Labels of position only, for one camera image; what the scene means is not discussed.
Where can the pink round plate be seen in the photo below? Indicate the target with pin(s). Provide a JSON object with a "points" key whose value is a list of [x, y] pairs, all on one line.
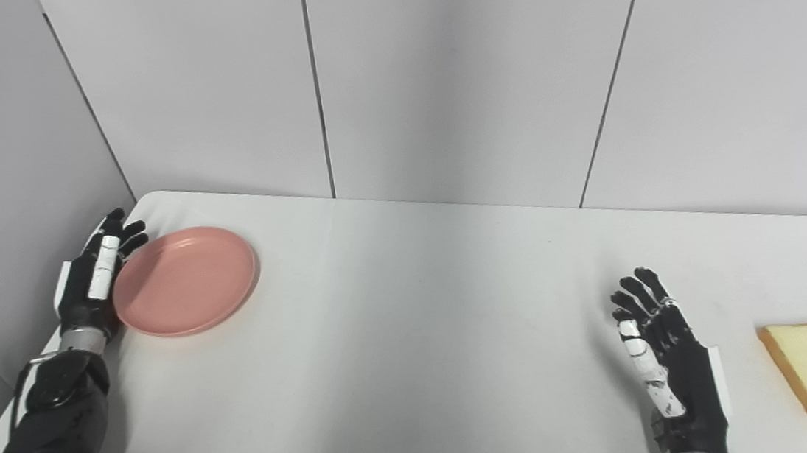
{"points": [[187, 281]]}

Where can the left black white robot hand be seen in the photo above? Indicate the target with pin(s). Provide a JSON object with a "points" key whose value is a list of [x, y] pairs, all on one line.
{"points": [[81, 302]]}

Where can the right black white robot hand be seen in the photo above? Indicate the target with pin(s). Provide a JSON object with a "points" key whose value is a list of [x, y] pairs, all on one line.
{"points": [[693, 391]]}

